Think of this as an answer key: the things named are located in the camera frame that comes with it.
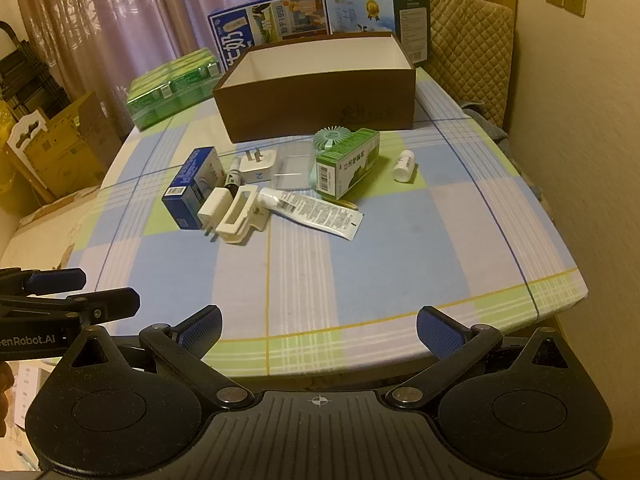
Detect small dark bottle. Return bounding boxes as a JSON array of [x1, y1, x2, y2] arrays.
[[225, 156, 246, 196]]

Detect grey cloth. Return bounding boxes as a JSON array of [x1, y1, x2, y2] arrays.
[[460, 102, 508, 141]]

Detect clear plastic case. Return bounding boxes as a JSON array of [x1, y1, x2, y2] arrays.
[[270, 141, 315, 192]]

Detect white charger plug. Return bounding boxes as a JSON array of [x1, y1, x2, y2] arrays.
[[197, 187, 232, 243]]

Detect mint handheld fan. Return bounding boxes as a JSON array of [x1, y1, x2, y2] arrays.
[[313, 126, 353, 153]]

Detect dark blue milk carton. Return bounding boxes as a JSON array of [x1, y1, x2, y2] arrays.
[[207, 0, 332, 73]]

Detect small blue box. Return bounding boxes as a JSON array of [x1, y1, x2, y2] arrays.
[[161, 147, 223, 231]]

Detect dark folding ladder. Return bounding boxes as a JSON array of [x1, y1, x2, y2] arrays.
[[0, 22, 66, 121]]

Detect green medicine box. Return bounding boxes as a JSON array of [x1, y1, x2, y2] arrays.
[[315, 129, 381, 200]]

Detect green shrink-wrapped drink pack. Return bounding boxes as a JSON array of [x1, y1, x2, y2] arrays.
[[125, 47, 223, 132]]

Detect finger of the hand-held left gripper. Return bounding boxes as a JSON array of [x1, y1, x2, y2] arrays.
[[0, 267, 87, 297], [0, 287, 140, 323]]

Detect cream printed cloth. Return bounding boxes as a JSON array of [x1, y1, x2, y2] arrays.
[[0, 186, 103, 268]]

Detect brown cardboard box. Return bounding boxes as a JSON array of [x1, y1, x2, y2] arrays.
[[212, 31, 417, 144]]

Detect white cream tube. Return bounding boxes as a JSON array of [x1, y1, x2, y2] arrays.
[[257, 186, 365, 241]]

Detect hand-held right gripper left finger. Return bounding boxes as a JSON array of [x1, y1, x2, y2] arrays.
[[60, 305, 256, 412]]

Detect white power adapter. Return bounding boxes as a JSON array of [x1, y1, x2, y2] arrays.
[[239, 147, 278, 186]]

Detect pink sheer curtain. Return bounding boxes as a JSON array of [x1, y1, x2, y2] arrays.
[[10, 0, 386, 111]]

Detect light blue milk carton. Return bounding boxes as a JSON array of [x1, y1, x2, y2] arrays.
[[325, 0, 432, 66]]

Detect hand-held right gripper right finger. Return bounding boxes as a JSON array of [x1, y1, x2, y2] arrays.
[[381, 304, 575, 411]]

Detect yellow plastic bag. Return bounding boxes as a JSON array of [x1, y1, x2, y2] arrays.
[[0, 100, 21, 211]]

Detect white hair claw clip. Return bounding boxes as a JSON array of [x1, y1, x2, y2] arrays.
[[222, 185, 273, 246]]

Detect white pill bottle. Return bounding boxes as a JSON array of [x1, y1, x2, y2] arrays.
[[391, 150, 417, 183]]

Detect yellow cardboard box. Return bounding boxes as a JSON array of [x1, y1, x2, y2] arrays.
[[7, 91, 123, 201]]

